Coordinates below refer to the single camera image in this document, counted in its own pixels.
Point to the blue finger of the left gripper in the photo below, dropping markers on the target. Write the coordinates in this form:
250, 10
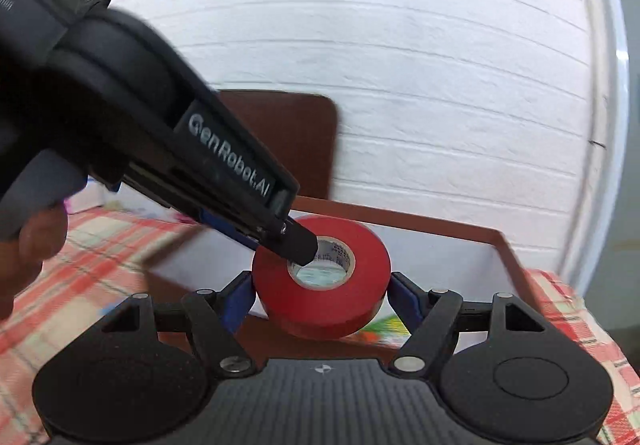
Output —
230, 229

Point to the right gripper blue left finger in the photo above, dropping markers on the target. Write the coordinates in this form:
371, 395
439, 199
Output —
234, 302

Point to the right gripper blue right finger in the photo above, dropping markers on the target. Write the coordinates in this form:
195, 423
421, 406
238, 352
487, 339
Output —
407, 300

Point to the red tape roll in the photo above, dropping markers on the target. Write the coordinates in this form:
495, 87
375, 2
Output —
334, 295

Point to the brown cardboard storage box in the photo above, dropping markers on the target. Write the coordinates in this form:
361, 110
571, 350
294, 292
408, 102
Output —
427, 258

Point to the green printed small box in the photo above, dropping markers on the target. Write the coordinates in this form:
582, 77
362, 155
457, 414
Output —
388, 331

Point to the person's left hand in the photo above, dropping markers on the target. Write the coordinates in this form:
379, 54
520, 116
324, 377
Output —
41, 238

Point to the floral white pillow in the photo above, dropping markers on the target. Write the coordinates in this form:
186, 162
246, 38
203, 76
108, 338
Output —
126, 199

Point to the red plaid bedsheet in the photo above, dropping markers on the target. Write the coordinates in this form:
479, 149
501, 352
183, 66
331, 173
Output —
102, 262

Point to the dark brown wooden headboard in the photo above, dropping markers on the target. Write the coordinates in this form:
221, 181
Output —
299, 129

